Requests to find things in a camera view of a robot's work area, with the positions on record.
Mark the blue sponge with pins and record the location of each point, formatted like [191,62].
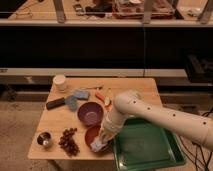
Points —
[81,94]

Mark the green plastic tray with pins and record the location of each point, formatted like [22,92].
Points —
[142,146]

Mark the bunch of dark grapes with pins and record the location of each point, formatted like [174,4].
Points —
[67,142]

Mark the small metal cup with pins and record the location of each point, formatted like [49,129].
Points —
[44,139]

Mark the apple slice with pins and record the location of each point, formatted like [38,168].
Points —
[107,101]

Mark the black box at right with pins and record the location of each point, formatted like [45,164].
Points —
[199,70]

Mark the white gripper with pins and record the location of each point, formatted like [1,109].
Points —
[107,132]

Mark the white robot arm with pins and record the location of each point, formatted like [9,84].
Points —
[196,128]

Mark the orange carrot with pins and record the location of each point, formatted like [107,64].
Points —
[100,96]

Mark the purple bowl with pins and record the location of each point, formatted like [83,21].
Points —
[90,113]

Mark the black rectangular block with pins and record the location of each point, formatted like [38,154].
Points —
[55,103]

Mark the white cup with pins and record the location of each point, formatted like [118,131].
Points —
[60,82]

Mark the grey towel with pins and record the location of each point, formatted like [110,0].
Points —
[97,144]

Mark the red bowl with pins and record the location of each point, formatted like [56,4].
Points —
[93,132]

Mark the wooden table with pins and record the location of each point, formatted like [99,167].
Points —
[55,121]

